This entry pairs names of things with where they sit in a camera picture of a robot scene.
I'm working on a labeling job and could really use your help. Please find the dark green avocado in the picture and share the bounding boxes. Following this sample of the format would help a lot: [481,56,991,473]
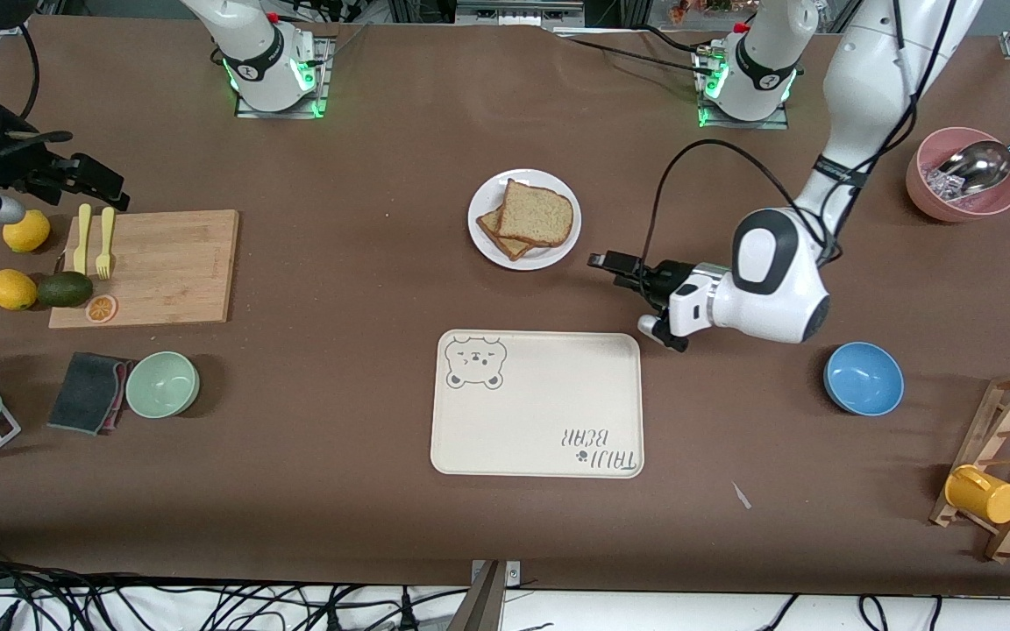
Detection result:
[36,271,94,308]

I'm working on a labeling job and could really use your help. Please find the pale green bowl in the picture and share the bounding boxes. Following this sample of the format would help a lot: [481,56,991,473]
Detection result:
[124,351,202,420]

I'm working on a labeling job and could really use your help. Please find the clear plastic ice pieces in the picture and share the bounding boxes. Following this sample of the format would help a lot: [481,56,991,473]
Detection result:
[924,165,971,204]

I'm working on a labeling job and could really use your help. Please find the yellow mug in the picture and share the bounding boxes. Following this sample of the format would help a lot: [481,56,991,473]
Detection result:
[944,464,1010,526]

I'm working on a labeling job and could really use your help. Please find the sandwich top bread slice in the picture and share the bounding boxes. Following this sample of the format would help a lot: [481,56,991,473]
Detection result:
[496,179,576,249]

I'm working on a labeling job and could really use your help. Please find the pink bowl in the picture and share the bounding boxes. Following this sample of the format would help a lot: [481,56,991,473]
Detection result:
[906,127,1010,223]

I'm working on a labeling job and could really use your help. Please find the yellow lemon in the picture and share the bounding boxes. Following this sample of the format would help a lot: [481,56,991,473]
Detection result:
[0,269,39,311]
[2,209,52,254]

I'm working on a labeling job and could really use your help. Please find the wooden mug rack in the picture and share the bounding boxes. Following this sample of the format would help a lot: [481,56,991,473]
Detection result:
[928,370,1010,564]

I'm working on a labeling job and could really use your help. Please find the blue bowl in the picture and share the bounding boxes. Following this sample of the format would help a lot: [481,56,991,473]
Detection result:
[823,341,906,417]

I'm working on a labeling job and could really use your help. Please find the grey metal table bracket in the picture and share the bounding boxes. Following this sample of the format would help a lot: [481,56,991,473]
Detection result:
[446,559,522,631]

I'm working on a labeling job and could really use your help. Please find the wooden cutting board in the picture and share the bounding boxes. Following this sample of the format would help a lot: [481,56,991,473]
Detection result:
[48,209,241,330]

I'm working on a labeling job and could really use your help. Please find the metal scoop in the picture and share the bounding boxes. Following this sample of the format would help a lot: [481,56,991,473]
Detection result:
[936,120,1010,197]

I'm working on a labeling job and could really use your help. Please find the long black table cable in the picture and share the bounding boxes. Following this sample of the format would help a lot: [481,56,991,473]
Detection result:
[558,33,708,75]

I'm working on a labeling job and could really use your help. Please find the grey metal equipment box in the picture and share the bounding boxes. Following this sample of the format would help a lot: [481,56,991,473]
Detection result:
[455,0,587,29]

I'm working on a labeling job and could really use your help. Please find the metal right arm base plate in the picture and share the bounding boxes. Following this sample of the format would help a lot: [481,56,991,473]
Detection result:
[234,35,332,119]

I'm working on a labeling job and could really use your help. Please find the white round plate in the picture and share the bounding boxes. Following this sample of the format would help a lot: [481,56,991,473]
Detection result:
[467,168,582,271]

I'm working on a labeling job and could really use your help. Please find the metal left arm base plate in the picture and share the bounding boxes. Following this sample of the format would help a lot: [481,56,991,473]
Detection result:
[693,44,791,131]

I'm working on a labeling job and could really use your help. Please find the yellow plastic fork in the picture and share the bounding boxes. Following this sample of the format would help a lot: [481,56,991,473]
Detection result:
[96,209,116,280]

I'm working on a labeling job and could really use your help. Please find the cream bear print tray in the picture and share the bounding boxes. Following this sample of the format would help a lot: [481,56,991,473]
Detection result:
[430,330,645,479]

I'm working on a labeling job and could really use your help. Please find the yellow plastic knife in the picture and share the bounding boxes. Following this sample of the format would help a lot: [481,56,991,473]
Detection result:
[73,203,93,275]

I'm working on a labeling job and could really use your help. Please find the short black table cable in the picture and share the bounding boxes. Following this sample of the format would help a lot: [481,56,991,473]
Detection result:
[641,25,721,55]

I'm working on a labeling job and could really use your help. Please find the dark grey folded cloth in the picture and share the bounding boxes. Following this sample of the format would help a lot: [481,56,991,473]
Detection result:
[46,351,136,436]

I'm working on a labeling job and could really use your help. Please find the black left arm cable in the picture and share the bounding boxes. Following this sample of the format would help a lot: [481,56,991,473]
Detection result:
[645,0,962,273]

